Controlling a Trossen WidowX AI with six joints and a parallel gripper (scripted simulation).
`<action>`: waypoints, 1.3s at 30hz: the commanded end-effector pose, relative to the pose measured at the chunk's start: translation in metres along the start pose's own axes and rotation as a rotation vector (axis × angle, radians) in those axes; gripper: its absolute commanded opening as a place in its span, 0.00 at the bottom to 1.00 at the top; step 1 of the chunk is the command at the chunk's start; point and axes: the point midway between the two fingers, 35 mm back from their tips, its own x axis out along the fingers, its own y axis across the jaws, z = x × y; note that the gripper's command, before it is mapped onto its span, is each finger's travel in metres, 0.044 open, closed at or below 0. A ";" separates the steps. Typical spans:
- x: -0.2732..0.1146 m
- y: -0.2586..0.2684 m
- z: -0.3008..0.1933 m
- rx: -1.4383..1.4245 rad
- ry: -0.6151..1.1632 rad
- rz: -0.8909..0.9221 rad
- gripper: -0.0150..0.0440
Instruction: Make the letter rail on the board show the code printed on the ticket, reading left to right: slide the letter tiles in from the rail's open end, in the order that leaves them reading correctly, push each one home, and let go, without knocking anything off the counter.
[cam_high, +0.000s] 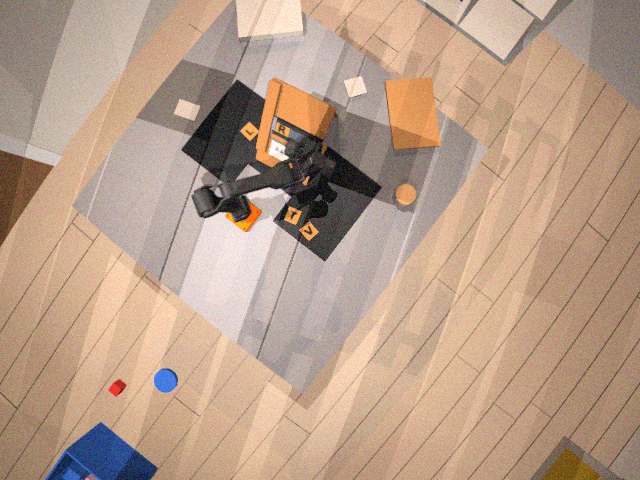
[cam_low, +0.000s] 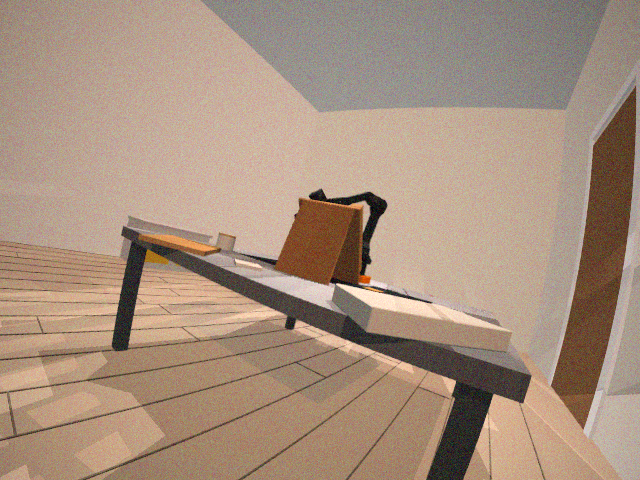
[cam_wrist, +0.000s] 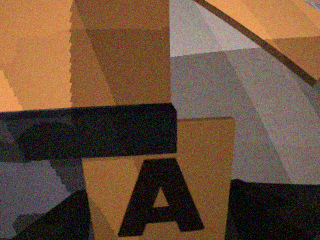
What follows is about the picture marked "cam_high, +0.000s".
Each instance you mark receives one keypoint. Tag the white paper ticket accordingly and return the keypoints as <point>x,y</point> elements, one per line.
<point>277,150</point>

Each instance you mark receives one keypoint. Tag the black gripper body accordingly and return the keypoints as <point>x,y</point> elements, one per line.
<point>292,150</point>

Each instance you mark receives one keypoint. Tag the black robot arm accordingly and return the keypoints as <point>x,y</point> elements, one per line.
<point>279,176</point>

